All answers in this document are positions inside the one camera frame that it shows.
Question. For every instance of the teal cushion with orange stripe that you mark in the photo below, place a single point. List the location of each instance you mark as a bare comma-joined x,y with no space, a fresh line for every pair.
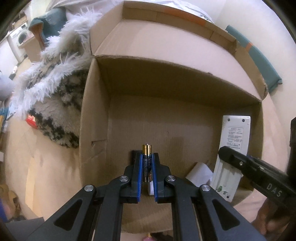
268,72

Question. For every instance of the white battery charger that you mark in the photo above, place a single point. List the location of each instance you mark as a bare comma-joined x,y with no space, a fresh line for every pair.
234,139

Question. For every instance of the open cardboard box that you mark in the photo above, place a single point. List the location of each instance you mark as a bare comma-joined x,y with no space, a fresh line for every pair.
163,76

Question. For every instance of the white pill bottle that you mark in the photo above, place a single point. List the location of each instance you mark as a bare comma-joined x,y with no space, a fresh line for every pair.
150,189

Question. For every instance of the white washing machine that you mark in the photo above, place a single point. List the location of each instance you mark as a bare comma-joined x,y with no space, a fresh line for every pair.
19,35

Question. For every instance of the gold black AA battery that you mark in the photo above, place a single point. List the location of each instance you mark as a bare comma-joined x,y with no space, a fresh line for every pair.
147,162

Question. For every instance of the white power adapter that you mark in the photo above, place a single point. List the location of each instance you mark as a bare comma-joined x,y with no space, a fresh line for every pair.
200,174

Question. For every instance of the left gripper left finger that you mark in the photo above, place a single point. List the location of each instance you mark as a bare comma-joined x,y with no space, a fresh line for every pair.
95,213

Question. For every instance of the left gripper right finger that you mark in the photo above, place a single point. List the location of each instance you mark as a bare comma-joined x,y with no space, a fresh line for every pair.
198,213

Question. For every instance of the black white fur blanket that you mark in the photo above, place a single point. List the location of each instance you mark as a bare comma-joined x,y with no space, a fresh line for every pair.
52,89

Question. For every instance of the person's right hand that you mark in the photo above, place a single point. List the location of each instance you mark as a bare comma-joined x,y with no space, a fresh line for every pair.
271,221

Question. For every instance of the white grey duvet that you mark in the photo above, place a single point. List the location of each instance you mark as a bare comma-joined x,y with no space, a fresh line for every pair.
103,6

